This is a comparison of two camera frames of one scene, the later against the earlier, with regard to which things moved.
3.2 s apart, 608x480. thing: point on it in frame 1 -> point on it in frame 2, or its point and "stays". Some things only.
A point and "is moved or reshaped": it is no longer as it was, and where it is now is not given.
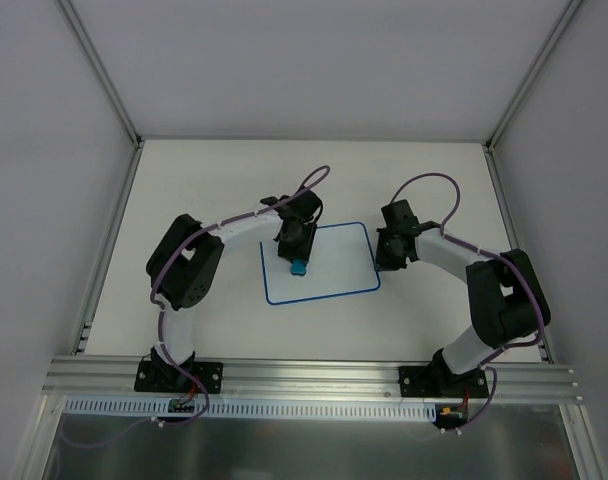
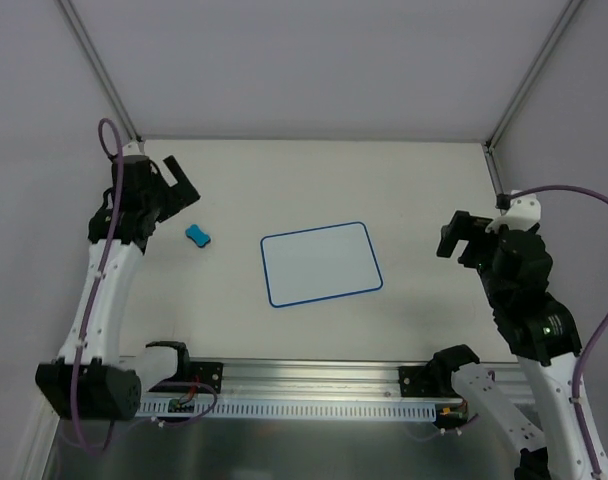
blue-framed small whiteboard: (341, 262) stays
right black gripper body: (385, 255) -> (470, 239)
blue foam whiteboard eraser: (298, 268) is moved or reshaped
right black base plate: (439, 381) stays
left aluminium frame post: (90, 49) stays
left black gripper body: (295, 251) -> (171, 195)
